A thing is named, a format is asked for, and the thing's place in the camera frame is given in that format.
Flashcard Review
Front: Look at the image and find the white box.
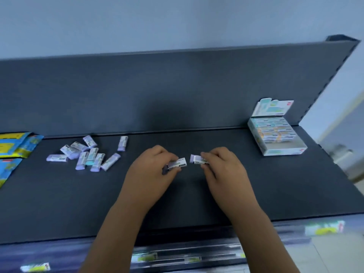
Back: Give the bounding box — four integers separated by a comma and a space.
247, 98, 309, 157

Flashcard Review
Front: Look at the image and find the shelf front price rail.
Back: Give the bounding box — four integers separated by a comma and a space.
0, 216, 364, 273

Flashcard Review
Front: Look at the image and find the white door frame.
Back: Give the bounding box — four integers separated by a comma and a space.
315, 89, 364, 145

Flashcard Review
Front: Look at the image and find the stack of blue yellow packets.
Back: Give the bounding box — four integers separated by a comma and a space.
0, 132, 45, 188

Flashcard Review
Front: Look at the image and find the person's right hand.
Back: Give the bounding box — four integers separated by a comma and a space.
200, 147, 262, 217

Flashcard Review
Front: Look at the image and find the person's right forearm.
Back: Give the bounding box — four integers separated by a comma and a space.
232, 206, 301, 273

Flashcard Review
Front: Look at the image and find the eraser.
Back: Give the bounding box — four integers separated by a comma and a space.
167, 157, 188, 170
190, 154, 210, 165

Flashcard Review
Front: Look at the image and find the pile of small erasers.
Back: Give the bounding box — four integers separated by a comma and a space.
46, 135, 129, 173

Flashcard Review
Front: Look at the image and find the shelf label with red arrow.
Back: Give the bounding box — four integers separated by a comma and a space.
304, 221, 345, 236

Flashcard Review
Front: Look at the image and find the dark grey shelf back panel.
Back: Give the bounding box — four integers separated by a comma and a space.
0, 41, 356, 138

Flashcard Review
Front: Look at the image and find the person's left forearm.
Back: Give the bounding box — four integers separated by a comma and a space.
79, 199, 148, 273

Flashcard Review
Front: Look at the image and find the person's left hand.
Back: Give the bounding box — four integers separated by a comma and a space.
119, 144, 182, 211

